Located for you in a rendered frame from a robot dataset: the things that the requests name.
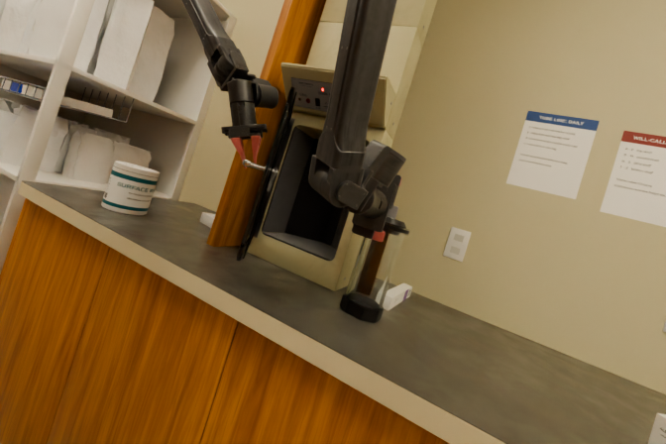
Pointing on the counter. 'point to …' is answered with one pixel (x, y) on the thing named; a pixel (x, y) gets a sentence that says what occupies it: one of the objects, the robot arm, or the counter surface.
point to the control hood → (385, 95)
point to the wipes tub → (130, 188)
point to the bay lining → (302, 198)
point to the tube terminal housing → (401, 68)
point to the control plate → (311, 93)
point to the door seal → (270, 174)
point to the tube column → (414, 14)
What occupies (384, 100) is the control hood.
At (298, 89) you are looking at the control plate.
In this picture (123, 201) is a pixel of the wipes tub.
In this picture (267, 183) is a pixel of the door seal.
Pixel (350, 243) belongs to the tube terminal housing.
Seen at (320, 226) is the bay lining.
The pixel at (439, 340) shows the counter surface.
